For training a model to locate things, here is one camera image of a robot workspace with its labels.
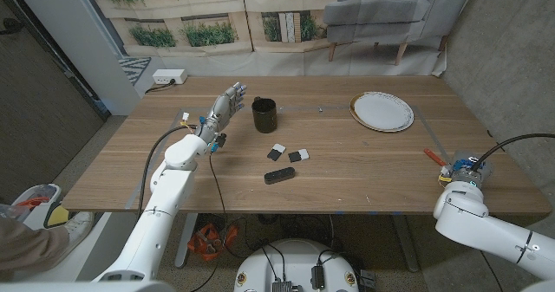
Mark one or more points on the black TV remote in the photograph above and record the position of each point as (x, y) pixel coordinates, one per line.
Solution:
(279, 176)

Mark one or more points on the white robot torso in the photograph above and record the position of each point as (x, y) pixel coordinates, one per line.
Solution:
(295, 257)

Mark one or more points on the white table leg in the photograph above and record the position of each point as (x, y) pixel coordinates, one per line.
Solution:
(185, 240)

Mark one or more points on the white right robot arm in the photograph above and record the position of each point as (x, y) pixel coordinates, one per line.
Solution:
(477, 222)

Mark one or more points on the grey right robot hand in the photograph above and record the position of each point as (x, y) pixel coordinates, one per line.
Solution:
(468, 168)

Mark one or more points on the black cup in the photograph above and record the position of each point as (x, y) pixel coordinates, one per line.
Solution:
(264, 116)

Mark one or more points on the white shoe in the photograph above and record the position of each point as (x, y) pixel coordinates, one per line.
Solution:
(78, 227)

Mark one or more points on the person in brown clothes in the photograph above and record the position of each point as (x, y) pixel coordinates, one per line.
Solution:
(26, 248)

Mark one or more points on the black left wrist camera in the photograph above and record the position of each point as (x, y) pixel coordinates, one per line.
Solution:
(220, 140)

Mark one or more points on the yellow object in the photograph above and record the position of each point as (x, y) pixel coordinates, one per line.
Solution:
(58, 216)

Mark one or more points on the grey table leg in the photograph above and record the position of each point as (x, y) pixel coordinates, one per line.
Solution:
(407, 244)

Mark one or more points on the black box on torso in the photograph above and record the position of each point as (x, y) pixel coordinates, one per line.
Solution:
(317, 277)

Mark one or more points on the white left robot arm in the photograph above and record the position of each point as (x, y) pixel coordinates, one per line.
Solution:
(160, 209)

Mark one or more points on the orange tool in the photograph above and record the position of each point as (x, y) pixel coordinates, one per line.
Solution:
(204, 242)

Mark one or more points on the black and white card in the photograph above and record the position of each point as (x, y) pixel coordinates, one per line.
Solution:
(298, 155)
(276, 152)

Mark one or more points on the white paper plate gold rim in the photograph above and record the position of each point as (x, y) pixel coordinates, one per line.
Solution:
(381, 112)

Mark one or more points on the white power strip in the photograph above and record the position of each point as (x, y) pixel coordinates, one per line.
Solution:
(169, 76)

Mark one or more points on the printed room backdrop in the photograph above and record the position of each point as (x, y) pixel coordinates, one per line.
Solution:
(282, 62)

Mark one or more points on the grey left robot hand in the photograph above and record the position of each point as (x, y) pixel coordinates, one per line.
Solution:
(223, 108)

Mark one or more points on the white bin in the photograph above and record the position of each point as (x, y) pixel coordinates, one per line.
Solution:
(37, 209)

